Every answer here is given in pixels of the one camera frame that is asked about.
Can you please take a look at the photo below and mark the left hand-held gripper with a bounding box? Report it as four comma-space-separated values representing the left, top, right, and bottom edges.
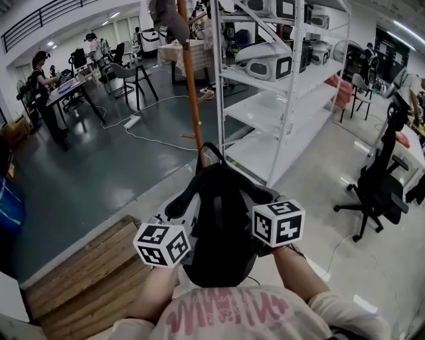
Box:
132, 193, 201, 268

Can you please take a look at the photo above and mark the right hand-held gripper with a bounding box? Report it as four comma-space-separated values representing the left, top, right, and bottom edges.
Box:
242, 186, 305, 257

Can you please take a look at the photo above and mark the black bag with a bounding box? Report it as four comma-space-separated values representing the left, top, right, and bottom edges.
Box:
165, 141, 277, 288

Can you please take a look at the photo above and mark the brown wooden coat rack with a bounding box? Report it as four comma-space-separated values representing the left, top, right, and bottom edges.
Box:
175, 0, 216, 169

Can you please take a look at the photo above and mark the person's left forearm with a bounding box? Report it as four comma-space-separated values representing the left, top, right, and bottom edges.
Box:
127, 264, 182, 323

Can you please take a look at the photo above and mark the person's right forearm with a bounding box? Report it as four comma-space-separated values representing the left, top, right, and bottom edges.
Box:
271, 244, 333, 303

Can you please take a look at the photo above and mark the white metal shelf rack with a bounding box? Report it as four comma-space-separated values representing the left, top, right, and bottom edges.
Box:
209, 0, 353, 189

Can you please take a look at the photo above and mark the wooden pallet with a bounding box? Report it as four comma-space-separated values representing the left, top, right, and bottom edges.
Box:
25, 214, 161, 333

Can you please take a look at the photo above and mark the white shirt with pink print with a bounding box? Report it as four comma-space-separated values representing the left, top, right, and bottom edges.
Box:
85, 284, 392, 340

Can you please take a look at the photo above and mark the black office chair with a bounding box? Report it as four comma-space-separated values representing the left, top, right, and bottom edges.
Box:
333, 102, 411, 243

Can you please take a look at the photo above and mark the pink stool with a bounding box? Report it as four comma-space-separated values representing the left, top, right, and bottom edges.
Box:
326, 73, 354, 123

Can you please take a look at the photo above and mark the blue bin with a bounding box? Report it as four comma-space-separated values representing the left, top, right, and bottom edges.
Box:
0, 175, 27, 237

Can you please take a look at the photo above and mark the white grey device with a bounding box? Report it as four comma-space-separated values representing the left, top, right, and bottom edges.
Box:
245, 55, 294, 82
234, 41, 293, 66
309, 9, 331, 31
244, 0, 297, 20
311, 42, 333, 66

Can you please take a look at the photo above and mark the grey shell chair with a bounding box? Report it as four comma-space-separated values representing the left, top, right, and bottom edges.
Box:
350, 72, 375, 121

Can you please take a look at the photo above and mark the grey chair with black legs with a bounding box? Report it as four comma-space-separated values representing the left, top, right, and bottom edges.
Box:
105, 62, 159, 111

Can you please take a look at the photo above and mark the black desk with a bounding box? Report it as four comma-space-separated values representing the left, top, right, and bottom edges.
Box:
45, 78, 108, 152

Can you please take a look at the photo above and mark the standing fan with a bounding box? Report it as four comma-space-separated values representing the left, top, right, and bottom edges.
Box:
331, 39, 355, 72

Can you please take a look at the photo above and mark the yellow cardboard box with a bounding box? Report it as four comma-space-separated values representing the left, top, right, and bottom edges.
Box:
2, 118, 33, 149

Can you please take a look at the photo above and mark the table with checked cloth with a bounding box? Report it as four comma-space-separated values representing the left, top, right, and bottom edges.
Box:
156, 41, 218, 86

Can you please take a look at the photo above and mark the grey garment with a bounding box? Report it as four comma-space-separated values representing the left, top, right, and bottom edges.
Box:
147, 0, 191, 44

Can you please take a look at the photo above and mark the black railing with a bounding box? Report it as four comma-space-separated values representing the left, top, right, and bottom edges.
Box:
1, 0, 102, 54

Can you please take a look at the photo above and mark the thin white cable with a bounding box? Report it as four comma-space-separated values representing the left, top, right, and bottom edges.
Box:
317, 233, 357, 280

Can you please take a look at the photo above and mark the white floor cable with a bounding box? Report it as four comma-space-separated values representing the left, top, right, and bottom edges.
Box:
99, 94, 201, 153

